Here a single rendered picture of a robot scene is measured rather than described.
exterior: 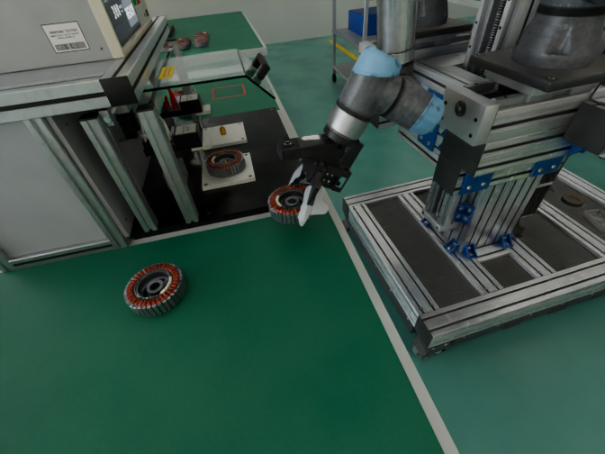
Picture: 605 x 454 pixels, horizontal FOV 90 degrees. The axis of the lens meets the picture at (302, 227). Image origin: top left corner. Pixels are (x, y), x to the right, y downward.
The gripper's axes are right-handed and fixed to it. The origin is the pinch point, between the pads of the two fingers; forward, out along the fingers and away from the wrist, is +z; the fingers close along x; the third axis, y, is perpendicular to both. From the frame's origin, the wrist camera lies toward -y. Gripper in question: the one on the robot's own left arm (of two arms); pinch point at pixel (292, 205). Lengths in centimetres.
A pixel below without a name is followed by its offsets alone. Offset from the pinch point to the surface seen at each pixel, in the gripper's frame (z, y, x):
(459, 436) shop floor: 49, 77, -39
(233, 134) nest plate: 8, -9, 49
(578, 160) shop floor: -37, 229, 88
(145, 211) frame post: 14.8, -30.0, 5.9
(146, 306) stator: 18.1, -26.1, -17.5
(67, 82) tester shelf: -9.5, -44.7, 5.6
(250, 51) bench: 4, 9, 184
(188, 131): 1.2, -24.3, 24.3
